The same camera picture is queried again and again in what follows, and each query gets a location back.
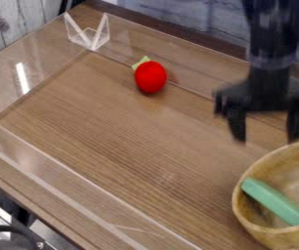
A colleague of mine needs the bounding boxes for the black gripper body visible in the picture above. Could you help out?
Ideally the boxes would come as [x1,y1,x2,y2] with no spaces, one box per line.
[213,66,299,115]

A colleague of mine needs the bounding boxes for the brown wooden bowl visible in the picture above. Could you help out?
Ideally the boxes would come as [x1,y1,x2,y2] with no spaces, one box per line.
[232,143,299,250]

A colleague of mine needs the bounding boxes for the green rectangular stick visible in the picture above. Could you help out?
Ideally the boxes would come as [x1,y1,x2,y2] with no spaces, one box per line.
[241,178,299,226]

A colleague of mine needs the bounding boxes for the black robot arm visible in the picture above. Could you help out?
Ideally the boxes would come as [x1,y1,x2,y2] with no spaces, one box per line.
[213,0,299,142]

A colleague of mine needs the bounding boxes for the red plush strawberry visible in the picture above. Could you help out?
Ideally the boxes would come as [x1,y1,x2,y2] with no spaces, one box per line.
[131,56,166,94]

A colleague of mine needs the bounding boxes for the clear acrylic tray walls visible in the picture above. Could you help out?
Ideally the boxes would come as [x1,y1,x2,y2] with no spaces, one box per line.
[0,12,299,250]

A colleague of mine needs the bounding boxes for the clear acrylic corner bracket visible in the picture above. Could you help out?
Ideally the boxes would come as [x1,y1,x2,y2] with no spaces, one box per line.
[63,13,110,51]

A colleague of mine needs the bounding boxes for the black metal bracket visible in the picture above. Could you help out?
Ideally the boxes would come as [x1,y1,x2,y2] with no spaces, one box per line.
[10,226,57,250]

